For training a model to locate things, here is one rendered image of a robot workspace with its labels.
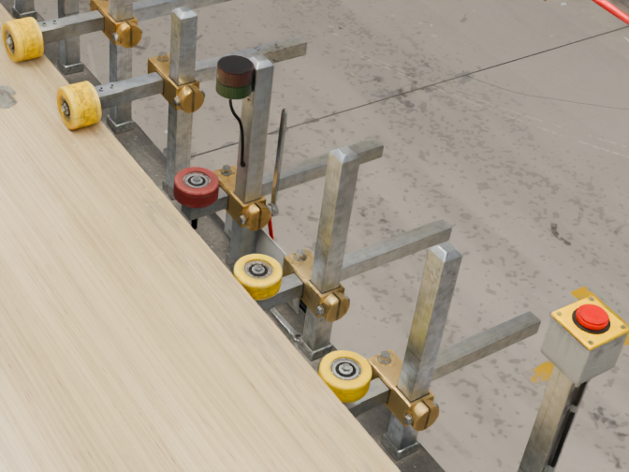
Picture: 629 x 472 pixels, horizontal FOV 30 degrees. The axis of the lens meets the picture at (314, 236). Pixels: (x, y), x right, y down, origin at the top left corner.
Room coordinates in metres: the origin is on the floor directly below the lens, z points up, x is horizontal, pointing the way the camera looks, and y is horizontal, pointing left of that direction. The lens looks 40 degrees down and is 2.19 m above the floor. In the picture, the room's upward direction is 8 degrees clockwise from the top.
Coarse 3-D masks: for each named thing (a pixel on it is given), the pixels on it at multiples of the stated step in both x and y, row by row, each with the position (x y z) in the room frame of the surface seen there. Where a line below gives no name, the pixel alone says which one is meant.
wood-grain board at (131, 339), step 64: (0, 64) 1.92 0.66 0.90; (0, 128) 1.71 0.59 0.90; (64, 128) 1.74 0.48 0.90; (0, 192) 1.53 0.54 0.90; (64, 192) 1.56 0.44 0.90; (128, 192) 1.58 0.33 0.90; (0, 256) 1.38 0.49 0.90; (64, 256) 1.40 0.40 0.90; (128, 256) 1.42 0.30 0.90; (192, 256) 1.44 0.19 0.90; (0, 320) 1.23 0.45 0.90; (64, 320) 1.25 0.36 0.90; (128, 320) 1.27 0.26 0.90; (192, 320) 1.29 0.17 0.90; (256, 320) 1.31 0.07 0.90; (0, 384) 1.11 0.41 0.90; (64, 384) 1.13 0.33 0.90; (128, 384) 1.14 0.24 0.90; (192, 384) 1.16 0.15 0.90; (256, 384) 1.18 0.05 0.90; (320, 384) 1.20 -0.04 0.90; (0, 448) 1.00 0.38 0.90; (64, 448) 1.01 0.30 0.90; (128, 448) 1.03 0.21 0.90; (192, 448) 1.05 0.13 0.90; (256, 448) 1.06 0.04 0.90; (320, 448) 1.08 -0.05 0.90
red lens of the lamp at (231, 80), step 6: (252, 66) 1.63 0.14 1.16; (216, 72) 1.62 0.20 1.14; (222, 72) 1.60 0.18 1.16; (252, 72) 1.62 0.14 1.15; (222, 78) 1.60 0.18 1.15; (228, 78) 1.60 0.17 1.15; (234, 78) 1.60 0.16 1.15; (240, 78) 1.60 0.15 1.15; (246, 78) 1.61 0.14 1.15; (252, 78) 1.62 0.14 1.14; (228, 84) 1.60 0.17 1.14; (234, 84) 1.60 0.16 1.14; (240, 84) 1.60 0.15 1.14; (246, 84) 1.61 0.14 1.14
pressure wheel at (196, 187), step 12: (192, 168) 1.67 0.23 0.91; (204, 168) 1.67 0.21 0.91; (180, 180) 1.63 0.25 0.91; (192, 180) 1.63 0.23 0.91; (204, 180) 1.64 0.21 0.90; (216, 180) 1.64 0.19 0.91; (180, 192) 1.60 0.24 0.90; (192, 192) 1.60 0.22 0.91; (204, 192) 1.60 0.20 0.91; (216, 192) 1.62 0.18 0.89; (192, 204) 1.60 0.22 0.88; (204, 204) 1.60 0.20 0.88
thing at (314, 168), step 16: (352, 144) 1.87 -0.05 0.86; (368, 144) 1.88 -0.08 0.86; (304, 160) 1.80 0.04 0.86; (320, 160) 1.81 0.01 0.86; (368, 160) 1.87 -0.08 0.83; (272, 176) 1.74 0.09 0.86; (288, 176) 1.75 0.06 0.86; (304, 176) 1.77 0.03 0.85; (320, 176) 1.79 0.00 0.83; (224, 192) 1.67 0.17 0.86; (192, 208) 1.61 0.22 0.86; (208, 208) 1.63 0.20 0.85; (224, 208) 1.66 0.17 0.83
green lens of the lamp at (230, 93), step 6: (216, 78) 1.62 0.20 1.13; (216, 84) 1.62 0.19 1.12; (222, 84) 1.60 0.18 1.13; (252, 84) 1.63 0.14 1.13; (216, 90) 1.61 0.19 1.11; (222, 90) 1.60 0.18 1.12; (228, 90) 1.60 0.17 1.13; (234, 90) 1.60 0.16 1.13; (240, 90) 1.60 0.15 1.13; (246, 90) 1.61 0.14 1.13; (228, 96) 1.60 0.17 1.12; (234, 96) 1.60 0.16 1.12; (240, 96) 1.60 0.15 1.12; (246, 96) 1.61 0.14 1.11
